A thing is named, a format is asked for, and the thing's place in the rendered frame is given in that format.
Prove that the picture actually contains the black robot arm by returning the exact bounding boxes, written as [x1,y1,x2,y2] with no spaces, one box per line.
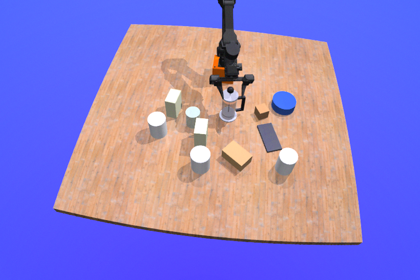
[217,0,242,75]

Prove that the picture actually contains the glass french press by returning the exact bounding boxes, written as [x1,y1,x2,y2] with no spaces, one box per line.
[219,87,245,122]

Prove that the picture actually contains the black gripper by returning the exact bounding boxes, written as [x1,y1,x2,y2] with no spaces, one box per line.
[209,61,254,99]

